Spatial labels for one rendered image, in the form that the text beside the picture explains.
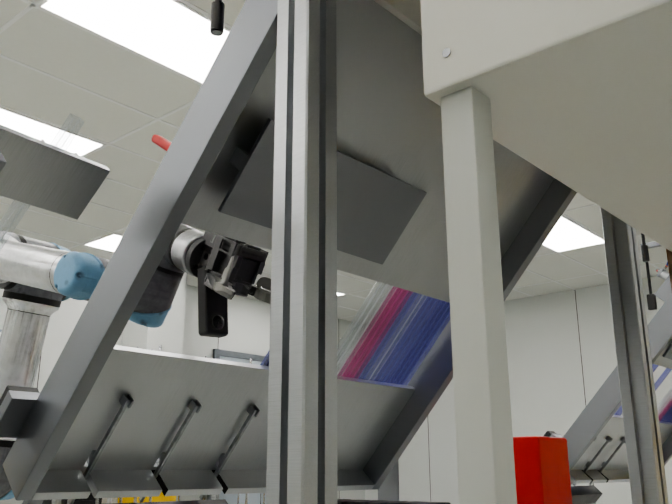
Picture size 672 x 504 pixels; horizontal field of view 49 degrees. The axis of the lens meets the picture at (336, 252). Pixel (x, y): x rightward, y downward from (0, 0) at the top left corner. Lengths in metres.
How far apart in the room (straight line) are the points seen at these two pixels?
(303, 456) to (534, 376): 9.87
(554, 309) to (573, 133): 9.71
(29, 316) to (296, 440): 1.15
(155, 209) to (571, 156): 0.44
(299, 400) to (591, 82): 0.33
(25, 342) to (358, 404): 0.72
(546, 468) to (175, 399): 0.86
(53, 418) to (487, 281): 0.58
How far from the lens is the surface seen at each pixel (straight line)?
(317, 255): 0.60
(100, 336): 0.89
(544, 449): 1.65
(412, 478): 11.40
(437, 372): 1.37
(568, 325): 10.28
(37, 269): 1.38
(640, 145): 0.75
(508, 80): 0.60
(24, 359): 1.67
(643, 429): 1.22
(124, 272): 0.87
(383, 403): 1.35
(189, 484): 1.15
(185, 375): 1.04
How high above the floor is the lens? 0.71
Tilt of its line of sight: 16 degrees up
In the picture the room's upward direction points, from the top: straight up
